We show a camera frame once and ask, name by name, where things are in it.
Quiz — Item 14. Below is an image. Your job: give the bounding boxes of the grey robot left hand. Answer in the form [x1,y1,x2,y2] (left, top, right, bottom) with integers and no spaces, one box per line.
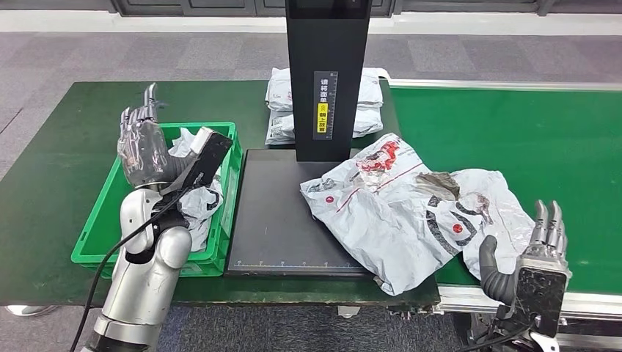
[117,82,195,189]

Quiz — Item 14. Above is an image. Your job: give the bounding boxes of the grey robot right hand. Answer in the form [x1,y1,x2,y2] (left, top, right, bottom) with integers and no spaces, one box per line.
[478,199,571,307]

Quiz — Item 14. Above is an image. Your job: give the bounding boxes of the grey parcel black print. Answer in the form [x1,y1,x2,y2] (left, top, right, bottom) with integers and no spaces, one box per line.
[167,127,224,252]

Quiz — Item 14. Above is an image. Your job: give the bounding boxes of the large grey parcel red print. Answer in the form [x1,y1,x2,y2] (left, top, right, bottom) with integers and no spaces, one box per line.
[300,133,535,296]

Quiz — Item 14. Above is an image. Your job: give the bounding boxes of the green conveyor belt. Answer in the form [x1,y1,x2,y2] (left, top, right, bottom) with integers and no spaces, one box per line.
[391,86,622,295]

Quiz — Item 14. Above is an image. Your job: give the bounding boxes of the flat grey stacked parcel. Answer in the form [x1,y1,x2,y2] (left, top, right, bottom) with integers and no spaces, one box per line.
[264,67,384,111]
[264,106,384,146]

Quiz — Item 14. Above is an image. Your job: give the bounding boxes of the green plastic crate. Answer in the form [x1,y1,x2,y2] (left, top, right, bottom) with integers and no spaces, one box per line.
[71,121,243,279]

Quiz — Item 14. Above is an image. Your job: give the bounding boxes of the dark cabinet doors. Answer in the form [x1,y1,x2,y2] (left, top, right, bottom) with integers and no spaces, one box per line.
[110,0,555,15]

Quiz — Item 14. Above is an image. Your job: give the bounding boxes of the black scanner column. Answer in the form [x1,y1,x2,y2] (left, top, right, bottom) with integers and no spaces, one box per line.
[285,0,373,163]

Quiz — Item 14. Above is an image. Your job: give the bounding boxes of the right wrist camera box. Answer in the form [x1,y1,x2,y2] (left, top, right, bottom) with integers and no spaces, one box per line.
[512,265,568,339]

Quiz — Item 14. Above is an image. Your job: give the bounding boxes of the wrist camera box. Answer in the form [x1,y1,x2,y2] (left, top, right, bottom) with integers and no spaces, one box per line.
[512,265,568,339]
[182,127,234,188]

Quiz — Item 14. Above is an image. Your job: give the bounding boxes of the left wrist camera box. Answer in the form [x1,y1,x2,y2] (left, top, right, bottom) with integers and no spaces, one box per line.
[182,127,234,188]

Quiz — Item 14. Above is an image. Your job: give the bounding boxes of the black scanner base plate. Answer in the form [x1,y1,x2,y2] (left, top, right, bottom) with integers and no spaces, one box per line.
[225,149,380,279]

